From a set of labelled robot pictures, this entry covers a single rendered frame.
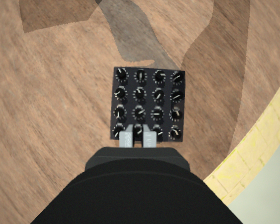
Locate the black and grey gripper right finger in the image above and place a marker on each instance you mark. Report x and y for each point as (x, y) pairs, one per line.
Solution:
(148, 138)

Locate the black knob box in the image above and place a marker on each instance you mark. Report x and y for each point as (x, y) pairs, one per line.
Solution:
(166, 104)

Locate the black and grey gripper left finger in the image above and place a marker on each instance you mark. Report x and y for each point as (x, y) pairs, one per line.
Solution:
(126, 138)

